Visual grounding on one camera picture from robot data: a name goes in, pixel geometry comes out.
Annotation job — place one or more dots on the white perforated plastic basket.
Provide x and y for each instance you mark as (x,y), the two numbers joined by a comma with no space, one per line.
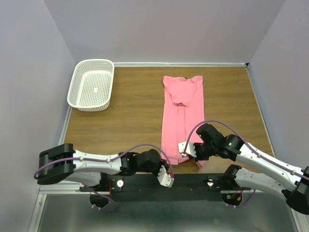
(91,85)

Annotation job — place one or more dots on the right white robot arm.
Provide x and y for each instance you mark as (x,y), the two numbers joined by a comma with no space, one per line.
(275,176)

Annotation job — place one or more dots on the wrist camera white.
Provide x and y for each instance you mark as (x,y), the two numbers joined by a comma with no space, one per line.
(187,150)
(164,178)

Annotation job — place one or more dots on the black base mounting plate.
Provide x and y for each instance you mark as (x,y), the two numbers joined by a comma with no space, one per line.
(146,188)

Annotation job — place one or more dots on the pink t shirt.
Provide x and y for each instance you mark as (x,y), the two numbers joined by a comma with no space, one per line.
(183,109)

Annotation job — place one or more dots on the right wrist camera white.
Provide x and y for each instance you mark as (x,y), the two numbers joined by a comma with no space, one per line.
(187,150)

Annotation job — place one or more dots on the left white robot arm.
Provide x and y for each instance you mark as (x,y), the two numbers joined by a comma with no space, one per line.
(63,162)

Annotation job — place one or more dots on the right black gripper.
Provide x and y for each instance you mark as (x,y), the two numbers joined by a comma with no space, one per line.
(197,153)

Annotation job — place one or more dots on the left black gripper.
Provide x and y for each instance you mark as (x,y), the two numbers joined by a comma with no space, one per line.
(159,170)

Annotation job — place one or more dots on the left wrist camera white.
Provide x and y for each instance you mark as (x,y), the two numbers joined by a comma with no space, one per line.
(164,178)

